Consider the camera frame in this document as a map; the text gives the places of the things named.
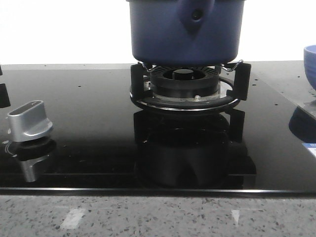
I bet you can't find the light blue bowl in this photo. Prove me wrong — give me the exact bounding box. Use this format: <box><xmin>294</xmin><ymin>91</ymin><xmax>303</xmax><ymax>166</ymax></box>
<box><xmin>304</xmin><ymin>44</ymin><xmax>316</xmax><ymax>89</ymax></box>

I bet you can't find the black pot support grate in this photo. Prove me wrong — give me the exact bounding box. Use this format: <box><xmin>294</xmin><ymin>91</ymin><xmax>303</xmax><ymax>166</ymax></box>
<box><xmin>130</xmin><ymin>60</ymin><xmax>251</xmax><ymax>114</ymax></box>

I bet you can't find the dark blue cooking pot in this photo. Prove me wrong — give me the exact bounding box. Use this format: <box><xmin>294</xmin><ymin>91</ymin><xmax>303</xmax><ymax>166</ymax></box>
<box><xmin>128</xmin><ymin>0</ymin><xmax>245</xmax><ymax>67</ymax></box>

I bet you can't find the black gas burner head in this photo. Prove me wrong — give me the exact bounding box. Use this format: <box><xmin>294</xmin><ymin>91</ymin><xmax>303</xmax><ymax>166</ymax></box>
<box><xmin>150</xmin><ymin>66</ymin><xmax>219</xmax><ymax>98</ymax></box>

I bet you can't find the black glass gas cooktop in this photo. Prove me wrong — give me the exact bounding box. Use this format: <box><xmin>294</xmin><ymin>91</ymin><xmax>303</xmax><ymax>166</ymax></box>
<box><xmin>0</xmin><ymin>61</ymin><xmax>316</xmax><ymax>197</ymax></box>

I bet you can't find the silver stove control knob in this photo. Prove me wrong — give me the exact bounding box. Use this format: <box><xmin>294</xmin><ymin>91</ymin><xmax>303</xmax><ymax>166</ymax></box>
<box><xmin>7</xmin><ymin>100</ymin><xmax>53</xmax><ymax>142</ymax></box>

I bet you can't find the blue energy label sticker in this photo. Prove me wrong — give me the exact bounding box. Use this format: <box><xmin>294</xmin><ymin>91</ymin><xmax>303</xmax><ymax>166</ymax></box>
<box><xmin>302</xmin><ymin>143</ymin><xmax>316</xmax><ymax>157</ymax></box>

